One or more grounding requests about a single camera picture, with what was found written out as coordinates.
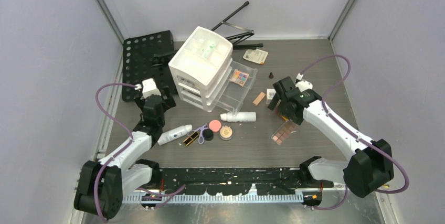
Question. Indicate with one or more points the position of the white barcode packet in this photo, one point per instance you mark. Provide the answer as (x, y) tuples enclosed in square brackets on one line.
[(270, 95)]

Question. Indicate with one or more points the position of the white sachet packet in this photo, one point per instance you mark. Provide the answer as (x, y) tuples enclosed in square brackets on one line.
[(256, 56)]

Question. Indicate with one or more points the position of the black gold lipstick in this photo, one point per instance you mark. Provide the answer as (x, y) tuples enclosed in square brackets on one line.
[(190, 139)]

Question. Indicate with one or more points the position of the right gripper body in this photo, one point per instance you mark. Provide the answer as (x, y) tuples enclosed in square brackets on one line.
[(283, 110)]

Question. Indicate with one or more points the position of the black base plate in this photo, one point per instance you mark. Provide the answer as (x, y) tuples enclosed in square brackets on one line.
[(232, 181)]

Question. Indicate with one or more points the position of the large white spray bottle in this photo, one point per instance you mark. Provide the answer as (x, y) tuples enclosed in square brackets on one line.
[(174, 134)]

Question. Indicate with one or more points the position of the nude eyeshadow palette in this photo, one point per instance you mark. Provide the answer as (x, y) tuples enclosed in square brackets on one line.
[(283, 132)]

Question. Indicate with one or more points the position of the purple eyelash curler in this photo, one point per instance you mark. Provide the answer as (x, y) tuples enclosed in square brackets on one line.
[(198, 131)]

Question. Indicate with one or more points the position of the black music stand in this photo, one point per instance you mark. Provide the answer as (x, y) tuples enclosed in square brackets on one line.
[(147, 56)]

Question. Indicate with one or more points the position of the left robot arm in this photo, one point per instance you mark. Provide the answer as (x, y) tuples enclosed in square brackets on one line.
[(103, 184)]

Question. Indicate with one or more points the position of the pink round compact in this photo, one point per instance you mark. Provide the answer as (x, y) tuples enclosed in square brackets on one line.
[(215, 125)]

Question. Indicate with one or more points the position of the beige powder jar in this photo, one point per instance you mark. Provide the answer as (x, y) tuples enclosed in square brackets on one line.
[(226, 133)]

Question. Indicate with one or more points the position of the white plastic drawer organizer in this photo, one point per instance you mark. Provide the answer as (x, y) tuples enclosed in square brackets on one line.
[(201, 70)]

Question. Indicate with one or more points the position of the small white bottle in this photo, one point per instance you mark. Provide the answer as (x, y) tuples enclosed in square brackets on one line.
[(239, 117)]

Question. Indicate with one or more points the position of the black round jar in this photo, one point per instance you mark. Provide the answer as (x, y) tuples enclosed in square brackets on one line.
[(208, 134)]

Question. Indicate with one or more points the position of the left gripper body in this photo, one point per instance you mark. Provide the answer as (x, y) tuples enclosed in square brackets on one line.
[(167, 103)]

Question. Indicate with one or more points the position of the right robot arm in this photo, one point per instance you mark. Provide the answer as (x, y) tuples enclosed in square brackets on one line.
[(367, 166)]

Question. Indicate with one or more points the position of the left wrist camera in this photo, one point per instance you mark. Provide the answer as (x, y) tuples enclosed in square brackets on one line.
[(148, 88)]

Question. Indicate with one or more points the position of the colorful eyeshadow palette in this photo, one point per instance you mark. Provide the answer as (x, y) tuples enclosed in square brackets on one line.
[(239, 77)]

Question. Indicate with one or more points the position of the beige concealer stick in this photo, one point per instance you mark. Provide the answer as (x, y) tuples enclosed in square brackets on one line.
[(259, 98)]

